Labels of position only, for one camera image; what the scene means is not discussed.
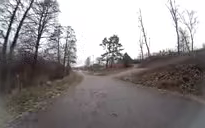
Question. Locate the group of pine trees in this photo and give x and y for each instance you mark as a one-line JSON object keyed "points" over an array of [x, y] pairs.
{"points": [[111, 50]]}

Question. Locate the dark building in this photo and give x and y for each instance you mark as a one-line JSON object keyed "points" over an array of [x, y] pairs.
{"points": [[127, 60]]}

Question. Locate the row of bare trees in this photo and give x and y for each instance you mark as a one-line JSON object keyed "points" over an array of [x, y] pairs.
{"points": [[40, 36]]}

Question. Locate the leaf-covered grass bank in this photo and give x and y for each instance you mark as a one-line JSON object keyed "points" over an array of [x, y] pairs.
{"points": [[176, 78]]}

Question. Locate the grass patch between paths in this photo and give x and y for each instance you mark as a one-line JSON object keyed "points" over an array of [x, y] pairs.
{"points": [[101, 70]]}

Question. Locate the bare trees on bank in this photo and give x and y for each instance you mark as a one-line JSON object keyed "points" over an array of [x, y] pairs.
{"points": [[180, 30]]}

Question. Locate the grey asphalt path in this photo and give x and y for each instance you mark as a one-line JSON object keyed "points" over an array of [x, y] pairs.
{"points": [[100, 103]]}

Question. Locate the leaf-strewn grass verge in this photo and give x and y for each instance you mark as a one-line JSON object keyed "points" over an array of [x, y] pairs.
{"points": [[40, 95]]}

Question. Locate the brown hedge of bushes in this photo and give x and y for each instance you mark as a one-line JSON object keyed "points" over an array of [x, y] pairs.
{"points": [[26, 75]]}

